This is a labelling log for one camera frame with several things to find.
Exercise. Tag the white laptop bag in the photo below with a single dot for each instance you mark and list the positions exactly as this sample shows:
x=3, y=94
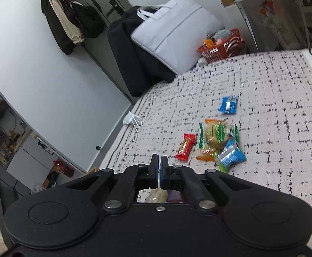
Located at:
x=177, y=32

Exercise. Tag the black jacket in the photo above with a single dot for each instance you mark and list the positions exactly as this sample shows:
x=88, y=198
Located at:
x=129, y=59

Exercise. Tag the orange snack packet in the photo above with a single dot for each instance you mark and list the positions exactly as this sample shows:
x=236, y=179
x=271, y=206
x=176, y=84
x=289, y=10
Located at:
x=205, y=156

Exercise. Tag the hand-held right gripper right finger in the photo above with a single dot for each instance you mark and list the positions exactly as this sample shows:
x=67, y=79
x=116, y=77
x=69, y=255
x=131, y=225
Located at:
x=164, y=171

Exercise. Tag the green yellow bun packet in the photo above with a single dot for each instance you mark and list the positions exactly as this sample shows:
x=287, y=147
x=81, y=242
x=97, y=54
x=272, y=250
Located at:
x=216, y=135

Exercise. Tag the black white patterned blanket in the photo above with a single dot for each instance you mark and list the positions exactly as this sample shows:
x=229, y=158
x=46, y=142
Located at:
x=265, y=112

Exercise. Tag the hanging black garment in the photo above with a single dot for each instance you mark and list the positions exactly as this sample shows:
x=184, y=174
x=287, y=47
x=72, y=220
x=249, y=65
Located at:
x=57, y=34

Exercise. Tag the hanging black bag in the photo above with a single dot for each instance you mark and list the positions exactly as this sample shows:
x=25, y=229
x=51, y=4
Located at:
x=89, y=21

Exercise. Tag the red plastic basket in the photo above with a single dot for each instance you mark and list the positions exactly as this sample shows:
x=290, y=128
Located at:
x=220, y=49

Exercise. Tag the hanging beige garment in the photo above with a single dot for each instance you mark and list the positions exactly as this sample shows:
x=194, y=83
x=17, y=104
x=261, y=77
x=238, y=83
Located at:
x=70, y=29

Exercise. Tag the cream snack packet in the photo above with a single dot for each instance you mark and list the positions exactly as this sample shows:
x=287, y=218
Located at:
x=152, y=195

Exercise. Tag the purple snack packet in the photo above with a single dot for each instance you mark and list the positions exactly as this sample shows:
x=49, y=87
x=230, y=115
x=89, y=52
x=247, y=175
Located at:
x=173, y=196

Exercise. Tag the blue grid snack packet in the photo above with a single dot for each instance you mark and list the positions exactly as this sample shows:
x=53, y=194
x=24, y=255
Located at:
x=231, y=156

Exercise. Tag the clear bag orange print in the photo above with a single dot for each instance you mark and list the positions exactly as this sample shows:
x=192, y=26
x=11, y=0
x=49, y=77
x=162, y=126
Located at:
x=282, y=26

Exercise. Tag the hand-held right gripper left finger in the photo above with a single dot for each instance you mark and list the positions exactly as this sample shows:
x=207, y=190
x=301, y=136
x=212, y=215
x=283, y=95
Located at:
x=153, y=171

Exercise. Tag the orange floor mat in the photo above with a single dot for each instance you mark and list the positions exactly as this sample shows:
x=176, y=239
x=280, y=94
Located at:
x=93, y=170

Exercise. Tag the white cabinet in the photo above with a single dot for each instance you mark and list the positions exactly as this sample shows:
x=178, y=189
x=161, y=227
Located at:
x=35, y=158

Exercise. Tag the orange item in basket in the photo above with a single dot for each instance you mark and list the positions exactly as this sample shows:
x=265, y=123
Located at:
x=209, y=43

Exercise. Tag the brown oil bottle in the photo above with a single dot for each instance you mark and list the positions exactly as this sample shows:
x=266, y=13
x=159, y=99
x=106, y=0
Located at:
x=63, y=168

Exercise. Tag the red snack bar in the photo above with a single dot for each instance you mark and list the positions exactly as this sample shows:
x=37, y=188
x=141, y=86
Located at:
x=185, y=147

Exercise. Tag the white face mask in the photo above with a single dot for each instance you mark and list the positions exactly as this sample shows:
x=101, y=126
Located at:
x=131, y=119

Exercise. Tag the grey plush toy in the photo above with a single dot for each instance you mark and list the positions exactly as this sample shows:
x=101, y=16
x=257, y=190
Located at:
x=223, y=34

